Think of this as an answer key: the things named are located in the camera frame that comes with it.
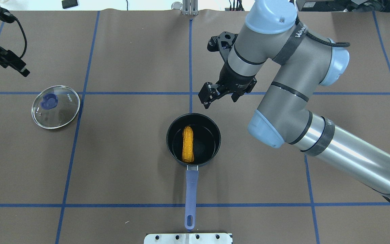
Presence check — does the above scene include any glass pot lid blue knob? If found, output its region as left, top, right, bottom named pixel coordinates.
left=31, top=85, right=81, bottom=129

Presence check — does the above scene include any yellow corn cob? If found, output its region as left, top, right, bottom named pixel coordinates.
left=182, top=126, right=195, bottom=163

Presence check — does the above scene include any dark blue saucepan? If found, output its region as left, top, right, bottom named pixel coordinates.
left=166, top=113, right=221, bottom=231

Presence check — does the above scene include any brown paper table mat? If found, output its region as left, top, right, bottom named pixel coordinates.
left=0, top=9, right=390, bottom=244

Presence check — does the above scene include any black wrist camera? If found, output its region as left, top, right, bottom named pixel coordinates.
left=207, top=32, right=238, bottom=62

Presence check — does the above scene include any black small device on table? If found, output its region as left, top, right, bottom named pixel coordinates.
left=61, top=0, right=79, bottom=9

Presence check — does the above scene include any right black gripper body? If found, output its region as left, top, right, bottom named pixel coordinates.
left=218, top=62, right=257, bottom=96

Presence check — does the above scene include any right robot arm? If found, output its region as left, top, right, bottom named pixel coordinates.
left=198, top=0, right=390, bottom=202

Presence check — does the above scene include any aluminium frame post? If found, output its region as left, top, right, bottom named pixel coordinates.
left=182, top=0, right=199, bottom=16

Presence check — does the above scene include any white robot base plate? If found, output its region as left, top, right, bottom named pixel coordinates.
left=144, top=233, right=234, bottom=244

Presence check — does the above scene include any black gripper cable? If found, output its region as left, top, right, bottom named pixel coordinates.
left=5, top=14, right=28, bottom=60

